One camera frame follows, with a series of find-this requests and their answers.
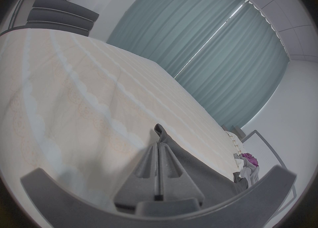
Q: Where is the black T-shirt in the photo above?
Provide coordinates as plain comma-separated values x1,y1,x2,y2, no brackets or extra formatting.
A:
154,123,249,206

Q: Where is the grey garment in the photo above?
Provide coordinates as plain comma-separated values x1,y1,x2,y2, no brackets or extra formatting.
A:
234,162,260,186

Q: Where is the black chest of drawers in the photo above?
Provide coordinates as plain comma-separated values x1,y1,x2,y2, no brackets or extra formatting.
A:
0,0,100,37

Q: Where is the purple garment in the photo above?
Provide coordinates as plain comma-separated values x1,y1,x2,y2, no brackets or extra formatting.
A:
242,153,259,168

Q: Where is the white garment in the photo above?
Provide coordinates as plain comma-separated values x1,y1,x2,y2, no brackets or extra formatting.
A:
234,154,245,169

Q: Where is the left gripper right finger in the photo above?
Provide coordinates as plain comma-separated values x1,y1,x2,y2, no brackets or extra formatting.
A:
159,144,204,204

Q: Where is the white printed pillow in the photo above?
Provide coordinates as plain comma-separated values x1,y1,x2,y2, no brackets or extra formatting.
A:
225,130,245,156

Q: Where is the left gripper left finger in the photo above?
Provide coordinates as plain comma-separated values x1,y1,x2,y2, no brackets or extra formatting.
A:
113,143,159,208

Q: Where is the blue-green curtain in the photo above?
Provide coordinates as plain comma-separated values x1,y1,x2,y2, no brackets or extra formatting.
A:
106,0,245,79
175,0,291,130

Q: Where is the grey bedside table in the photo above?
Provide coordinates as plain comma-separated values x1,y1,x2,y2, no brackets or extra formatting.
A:
222,124,246,140

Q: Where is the bed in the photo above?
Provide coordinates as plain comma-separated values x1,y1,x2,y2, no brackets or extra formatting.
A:
0,28,285,210

